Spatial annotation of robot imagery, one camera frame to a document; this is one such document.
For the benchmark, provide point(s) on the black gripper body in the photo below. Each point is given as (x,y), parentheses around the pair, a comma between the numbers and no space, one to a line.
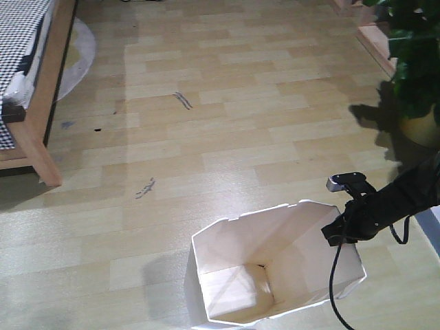
(361,221)

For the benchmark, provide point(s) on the white plastic trash bin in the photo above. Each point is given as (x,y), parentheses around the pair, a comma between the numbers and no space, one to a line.
(266,264)

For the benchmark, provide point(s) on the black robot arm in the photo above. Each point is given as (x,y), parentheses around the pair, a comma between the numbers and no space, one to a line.
(415,190)

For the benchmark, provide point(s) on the green potted plant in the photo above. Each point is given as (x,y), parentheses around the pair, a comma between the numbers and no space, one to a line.
(413,41)

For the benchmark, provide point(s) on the grey round rug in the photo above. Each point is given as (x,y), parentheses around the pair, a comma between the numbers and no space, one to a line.
(79,57)

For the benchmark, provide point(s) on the black white checkered bedding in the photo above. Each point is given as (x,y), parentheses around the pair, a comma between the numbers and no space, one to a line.
(24,32)

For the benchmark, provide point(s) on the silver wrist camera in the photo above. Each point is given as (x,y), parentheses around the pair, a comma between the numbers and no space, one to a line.
(342,181)

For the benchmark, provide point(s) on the wooden bed frame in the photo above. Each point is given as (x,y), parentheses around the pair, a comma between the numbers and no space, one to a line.
(30,133)

